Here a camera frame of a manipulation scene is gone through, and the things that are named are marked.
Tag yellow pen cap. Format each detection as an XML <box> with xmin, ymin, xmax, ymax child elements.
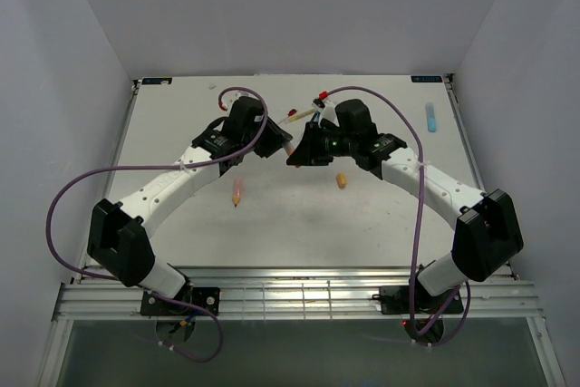
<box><xmin>335</xmin><ymin>173</ymin><xmax>348</xmax><ymax>189</ymax></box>

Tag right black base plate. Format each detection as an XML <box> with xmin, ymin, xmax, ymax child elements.
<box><xmin>372</xmin><ymin>285</ymin><xmax>464</xmax><ymax>314</ymax></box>

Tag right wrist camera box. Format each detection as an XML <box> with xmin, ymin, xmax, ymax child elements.
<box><xmin>335</xmin><ymin>99</ymin><xmax>377</xmax><ymax>138</ymax></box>

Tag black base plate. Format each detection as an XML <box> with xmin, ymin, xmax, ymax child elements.
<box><xmin>139</xmin><ymin>285</ymin><xmax>220</xmax><ymax>317</ymax></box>
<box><xmin>372</xmin><ymin>285</ymin><xmax>464</xmax><ymax>314</ymax></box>

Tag orange highlighter pen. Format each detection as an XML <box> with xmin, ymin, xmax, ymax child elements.
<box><xmin>283</xmin><ymin>141</ymin><xmax>294</xmax><ymax>156</ymax></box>

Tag blue corner label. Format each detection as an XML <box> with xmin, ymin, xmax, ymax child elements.
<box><xmin>411</xmin><ymin>75</ymin><xmax>443</xmax><ymax>83</ymax></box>
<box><xmin>140</xmin><ymin>77</ymin><xmax>173</xmax><ymax>86</ymax></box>

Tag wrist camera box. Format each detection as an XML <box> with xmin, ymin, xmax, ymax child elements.
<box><xmin>222</xmin><ymin>96</ymin><xmax>264</xmax><ymax>142</ymax></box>
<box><xmin>335</xmin><ymin>99</ymin><xmax>377</xmax><ymax>138</ymax></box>

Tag red tipped pen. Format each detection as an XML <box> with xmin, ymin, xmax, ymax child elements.
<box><xmin>278</xmin><ymin>109</ymin><xmax>297</xmax><ymax>124</ymax></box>

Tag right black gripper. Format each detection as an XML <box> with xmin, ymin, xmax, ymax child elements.
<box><xmin>286</xmin><ymin>121</ymin><xmax>357</xmax><ymax>167</ymax></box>

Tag yellow highlighter pen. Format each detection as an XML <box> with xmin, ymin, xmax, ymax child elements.
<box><xmin>232</xmin><ymin>179</ymin><xmax>243</xmax><ymax>208</ymax></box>

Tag left blue corner label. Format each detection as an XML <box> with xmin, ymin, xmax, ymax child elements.
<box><xmin>140</xmin><ymin>77</ymin><xmax>173</xmax><ymax>86</ymax></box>

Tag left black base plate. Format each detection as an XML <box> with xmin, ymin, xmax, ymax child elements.
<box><xmin>139</xmin><ymin>285</ymin><xmax>220</xmax><ymax>317</ymax></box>

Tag right blue corner label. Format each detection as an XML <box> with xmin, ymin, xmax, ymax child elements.
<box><xmin>411</xmin><ymin>75</ymin><xmax>443</xmax><ymax>83</ymax></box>

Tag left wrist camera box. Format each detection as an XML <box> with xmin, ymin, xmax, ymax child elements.
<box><xmin>222</xmin><ymin>96</ymin><xmax>264</xmax><ymax>142</ymax></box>

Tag yellow barrel pen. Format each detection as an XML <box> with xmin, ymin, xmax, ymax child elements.
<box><xmin>288</xmin><ymin>108</ymin><xmax>317</xmax><ymax>122</ymax></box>

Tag blue highlighter pen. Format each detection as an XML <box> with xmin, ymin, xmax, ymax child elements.
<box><xmin>425</xmin><ymin>102</ymin><xmax>438</xmax><ymax>133</ymax></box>

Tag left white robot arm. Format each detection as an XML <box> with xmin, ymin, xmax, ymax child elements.
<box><xmin>87</xmin><ymin>116</ymin><xmax>293</xmax><ymax>314</ymax></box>

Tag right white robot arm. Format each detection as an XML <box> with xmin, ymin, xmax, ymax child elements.
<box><xmin>286</xmin><ymin>121</ymin><xmax>524</xmax><ymax>312</ymax></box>

